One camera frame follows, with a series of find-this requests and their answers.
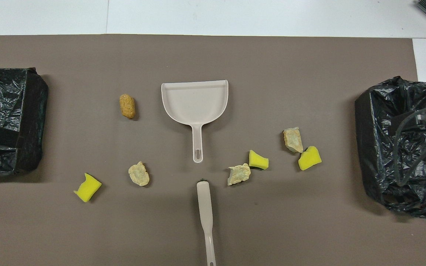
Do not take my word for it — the yellow sponge piece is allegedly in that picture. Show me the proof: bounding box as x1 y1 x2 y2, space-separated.
249 150 269 170
73 173 102 203
298 146 322 171

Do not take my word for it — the brown bread roll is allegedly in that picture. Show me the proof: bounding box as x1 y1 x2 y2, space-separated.
119 93 136 119

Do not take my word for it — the pale beige rock chunk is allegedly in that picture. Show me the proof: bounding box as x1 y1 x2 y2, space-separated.
283 127 304 154
128 161 150 187
227 163 251 186

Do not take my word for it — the beige plastic dustpan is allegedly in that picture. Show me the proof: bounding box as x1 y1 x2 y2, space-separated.
161 79 229 163

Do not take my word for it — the rectangular bin with black bag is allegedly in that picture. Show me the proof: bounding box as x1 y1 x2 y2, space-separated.
0 67 49 175

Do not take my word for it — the bin with crumpled black bag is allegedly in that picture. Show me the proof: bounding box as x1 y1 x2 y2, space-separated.
355 76 426 218

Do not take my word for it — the brown paper table mat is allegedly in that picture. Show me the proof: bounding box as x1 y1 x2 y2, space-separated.
0 34 426 266

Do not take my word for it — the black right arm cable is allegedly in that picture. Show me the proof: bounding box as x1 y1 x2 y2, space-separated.
392 106 426 187

